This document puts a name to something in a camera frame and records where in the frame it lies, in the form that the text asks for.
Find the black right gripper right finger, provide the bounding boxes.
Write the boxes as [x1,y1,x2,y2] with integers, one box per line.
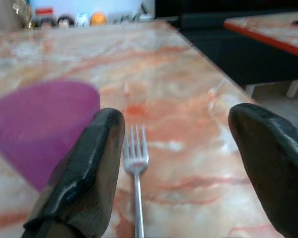
[227,103,298,238]

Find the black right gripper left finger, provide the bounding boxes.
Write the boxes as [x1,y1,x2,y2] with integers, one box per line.
[22,107,126,238]

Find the silver metal fork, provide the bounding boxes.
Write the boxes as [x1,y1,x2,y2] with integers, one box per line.
[123,124,149,238]

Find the purple plastic cup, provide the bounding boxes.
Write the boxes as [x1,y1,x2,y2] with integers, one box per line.
[0,80,101,193]

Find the marble-look table black legs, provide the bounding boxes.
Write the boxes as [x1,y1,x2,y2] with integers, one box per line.
[0,21,289,238]

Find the marble-look table with stand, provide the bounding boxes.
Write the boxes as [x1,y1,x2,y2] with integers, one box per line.
[223,11,298,61]

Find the black round toy figure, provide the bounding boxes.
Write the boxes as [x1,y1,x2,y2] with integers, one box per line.
[57,14,72,28]

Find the white round toy figure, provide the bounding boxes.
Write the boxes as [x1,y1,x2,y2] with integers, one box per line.
[75,12,90,27]

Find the orange round toy figure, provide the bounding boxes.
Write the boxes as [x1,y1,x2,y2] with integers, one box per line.
[90,11,108,26]

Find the black flat television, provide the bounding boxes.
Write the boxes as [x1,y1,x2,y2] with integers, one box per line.
[154,0,298,18]

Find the red-lidded snack jar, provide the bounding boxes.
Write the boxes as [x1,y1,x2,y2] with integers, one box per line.
[34,7,55,26]

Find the gold trophy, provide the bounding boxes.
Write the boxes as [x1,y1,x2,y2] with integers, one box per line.
[11,1,32,28]

